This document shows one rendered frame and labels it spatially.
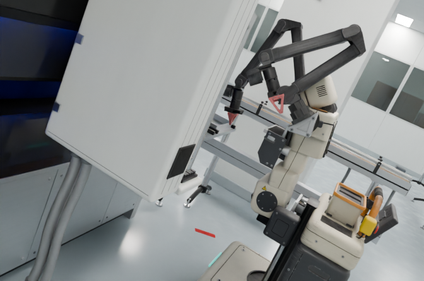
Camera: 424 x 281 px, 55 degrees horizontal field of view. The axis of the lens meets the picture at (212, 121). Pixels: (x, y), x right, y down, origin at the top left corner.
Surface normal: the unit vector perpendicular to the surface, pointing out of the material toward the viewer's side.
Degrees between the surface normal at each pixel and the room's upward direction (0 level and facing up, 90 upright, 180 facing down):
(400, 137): 90
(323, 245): 90
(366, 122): 90
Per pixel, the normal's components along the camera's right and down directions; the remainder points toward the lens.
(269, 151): -0.36, 0.07
